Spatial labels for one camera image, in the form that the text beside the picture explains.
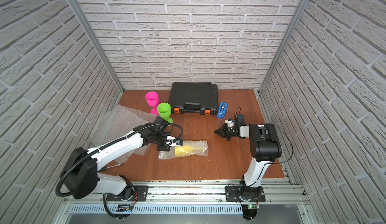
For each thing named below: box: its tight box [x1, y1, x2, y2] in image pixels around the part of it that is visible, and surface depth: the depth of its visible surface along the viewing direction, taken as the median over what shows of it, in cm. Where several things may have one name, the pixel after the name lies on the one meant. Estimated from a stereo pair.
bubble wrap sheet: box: [158, 139, 209, 160], surface depth 83 cm
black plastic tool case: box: [167, 81, 219, 116], surface depth 109 cm
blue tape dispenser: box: [216, 101, 228, 120], surface depth 105 cm
